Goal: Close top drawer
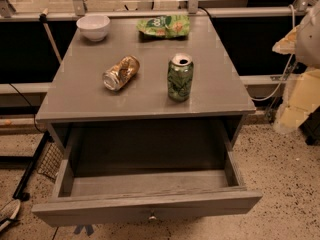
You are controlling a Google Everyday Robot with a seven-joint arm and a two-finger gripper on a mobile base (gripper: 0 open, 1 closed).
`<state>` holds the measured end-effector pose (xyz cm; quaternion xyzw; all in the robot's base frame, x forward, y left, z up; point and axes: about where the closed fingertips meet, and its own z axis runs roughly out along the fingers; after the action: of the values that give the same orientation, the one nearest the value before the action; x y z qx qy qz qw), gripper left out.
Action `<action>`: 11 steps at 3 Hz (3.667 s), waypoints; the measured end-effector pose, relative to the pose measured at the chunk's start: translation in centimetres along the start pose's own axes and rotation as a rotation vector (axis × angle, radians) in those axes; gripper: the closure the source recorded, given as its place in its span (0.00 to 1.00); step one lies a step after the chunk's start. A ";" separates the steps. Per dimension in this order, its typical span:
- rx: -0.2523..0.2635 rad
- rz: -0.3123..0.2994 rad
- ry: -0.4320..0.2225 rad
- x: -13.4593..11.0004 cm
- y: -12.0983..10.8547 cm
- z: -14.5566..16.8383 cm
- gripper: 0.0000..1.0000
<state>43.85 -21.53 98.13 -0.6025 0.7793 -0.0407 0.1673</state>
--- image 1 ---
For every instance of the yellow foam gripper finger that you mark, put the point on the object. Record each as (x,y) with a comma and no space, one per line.
(301,97)

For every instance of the grey top drawer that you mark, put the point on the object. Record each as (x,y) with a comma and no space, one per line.
(131,175)

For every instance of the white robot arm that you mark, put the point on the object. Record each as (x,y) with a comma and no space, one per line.
(303,41)

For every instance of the grey wooden drawer cabinet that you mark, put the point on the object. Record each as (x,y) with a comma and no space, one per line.
(77,92)

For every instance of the green soda can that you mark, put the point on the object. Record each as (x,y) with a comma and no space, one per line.
(180,76)

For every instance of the green chip bag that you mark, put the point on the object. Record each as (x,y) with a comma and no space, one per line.
(168,26)

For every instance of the gold crushed can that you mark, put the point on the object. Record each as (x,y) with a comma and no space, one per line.
(119,74)

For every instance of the white ceramic bowl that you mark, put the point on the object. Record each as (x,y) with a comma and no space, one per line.
(94,27)

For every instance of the wooden stick with clamp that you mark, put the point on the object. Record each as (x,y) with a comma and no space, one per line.
(44,21)

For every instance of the black floor stand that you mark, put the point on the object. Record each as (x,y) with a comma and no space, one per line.
(25,163)

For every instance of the wire mesh basket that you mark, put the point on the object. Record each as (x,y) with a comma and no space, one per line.
(50,161)

